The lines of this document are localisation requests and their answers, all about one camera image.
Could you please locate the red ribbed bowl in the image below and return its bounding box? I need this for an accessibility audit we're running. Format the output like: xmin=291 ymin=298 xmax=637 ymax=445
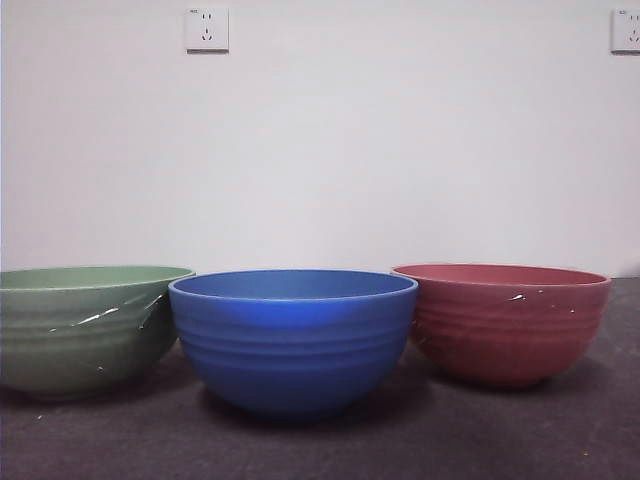
xmin=390 ymin=262 xmax=613 ymax=391

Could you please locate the green ribbed bowl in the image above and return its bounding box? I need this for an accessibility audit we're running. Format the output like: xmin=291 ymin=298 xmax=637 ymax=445
xmin=0 ymin=264 xmax=197 ymax=402

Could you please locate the blue ribbed bowl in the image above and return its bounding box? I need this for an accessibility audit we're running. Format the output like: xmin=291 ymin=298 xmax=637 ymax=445
xmin=167 ymin=269 xmax=420 ymax=421

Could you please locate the white wall socket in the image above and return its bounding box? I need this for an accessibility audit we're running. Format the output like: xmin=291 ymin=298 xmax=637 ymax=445
xmin=609 ymin=8 xmax=640 ymax=55
xmin=184 ymin=6 xmax=231 ymax=55

